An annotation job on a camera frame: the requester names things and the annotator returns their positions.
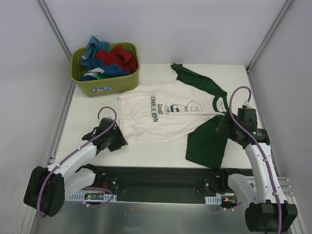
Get white green-sleeved Charlie Brown shirt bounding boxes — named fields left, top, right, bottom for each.
left=119, top=64, right=229, bottom=169

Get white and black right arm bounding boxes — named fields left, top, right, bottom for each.
left=216, top=106, right=298, bottom=234

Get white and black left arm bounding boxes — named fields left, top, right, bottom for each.
left=23, top=117, right=127, bottom=217

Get olive green plastic bin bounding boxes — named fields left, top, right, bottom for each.
left=71, top=42, right=140, bottom=97

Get bright green cloth in bin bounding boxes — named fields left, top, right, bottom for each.
left=96, top=74, right=108, bottom=79

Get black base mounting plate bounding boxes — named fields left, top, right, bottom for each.
left=84, top=164, right=253, bottom=204

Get blue t-shirt in bin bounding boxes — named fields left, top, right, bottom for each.
left=79, top=36, right=130, bottom=81

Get red t-shirt in bin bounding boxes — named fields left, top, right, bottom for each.
left=96, top=45, right=138, bottom=74

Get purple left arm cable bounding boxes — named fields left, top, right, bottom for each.
left=38, top=106, right=118, bottom=218

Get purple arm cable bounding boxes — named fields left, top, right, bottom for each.
left=229, top=85, right=285, bottom=234
left=38, top=106, right=118, bottom=218

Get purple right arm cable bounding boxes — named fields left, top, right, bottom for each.
left=229, top=85, right=285, bottom=234

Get white left cable duct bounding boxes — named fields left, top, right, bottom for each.
left=65, top=192, right=117, bottom=203

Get white cable duct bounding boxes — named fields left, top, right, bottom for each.
left=204, top=195, right=237, bottom=205
left=65, top=192, right=117, bottom=203

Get right aluminium frame post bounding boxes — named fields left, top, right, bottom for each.
left=246, top=0, right=295, bottom=74

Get aluminium frame post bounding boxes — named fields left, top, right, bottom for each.
left=36, top=0, right=72, bottom=61
left=246, top=0, right=295, bottom=74

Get aluminium front rail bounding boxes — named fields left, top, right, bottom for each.
left=278, top=177, right=294, bottom=196

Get white right cable duct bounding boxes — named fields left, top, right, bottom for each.
left=204, top=195, right=237, bottom=205

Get left aluminium frame post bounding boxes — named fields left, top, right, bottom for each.
left=36, top=0, right=72, bottom=61

